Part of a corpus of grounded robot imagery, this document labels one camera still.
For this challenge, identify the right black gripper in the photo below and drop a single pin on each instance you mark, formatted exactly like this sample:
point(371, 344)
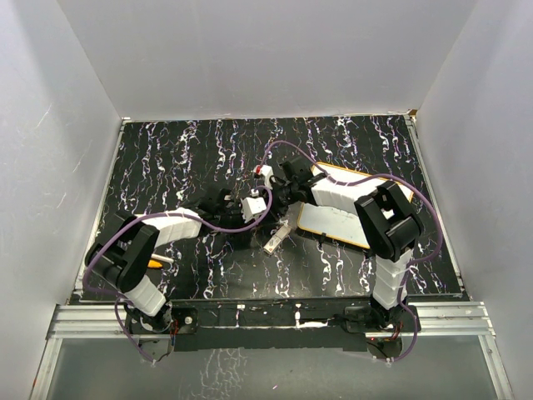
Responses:
point(278, 212)

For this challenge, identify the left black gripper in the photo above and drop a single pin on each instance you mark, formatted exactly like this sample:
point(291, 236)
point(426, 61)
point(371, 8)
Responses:
point(237, 207)

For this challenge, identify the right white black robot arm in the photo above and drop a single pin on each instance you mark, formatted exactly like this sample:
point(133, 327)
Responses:
point(371, 212)

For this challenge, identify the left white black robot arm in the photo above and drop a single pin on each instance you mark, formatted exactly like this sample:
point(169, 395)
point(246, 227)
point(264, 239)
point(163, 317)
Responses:
point(121, 253)

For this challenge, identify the orange framed whiteboard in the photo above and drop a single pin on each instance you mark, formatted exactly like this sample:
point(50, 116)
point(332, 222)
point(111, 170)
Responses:
point(334, 213)

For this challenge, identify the white marker pen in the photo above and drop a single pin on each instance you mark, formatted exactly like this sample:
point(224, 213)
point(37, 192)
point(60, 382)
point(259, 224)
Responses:
point(161, 258)

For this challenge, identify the yellow marker cap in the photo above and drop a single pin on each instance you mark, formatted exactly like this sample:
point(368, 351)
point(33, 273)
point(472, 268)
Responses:
point(154, 264)

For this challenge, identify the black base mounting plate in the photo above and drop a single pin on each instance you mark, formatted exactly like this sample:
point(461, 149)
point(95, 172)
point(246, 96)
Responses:
point(285, 323)

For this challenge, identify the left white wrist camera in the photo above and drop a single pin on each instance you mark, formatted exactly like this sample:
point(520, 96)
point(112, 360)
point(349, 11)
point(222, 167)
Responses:
point(253, 206)

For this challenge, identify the aluminium frame rail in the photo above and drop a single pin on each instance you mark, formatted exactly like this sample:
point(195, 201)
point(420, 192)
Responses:
point(436, 319)

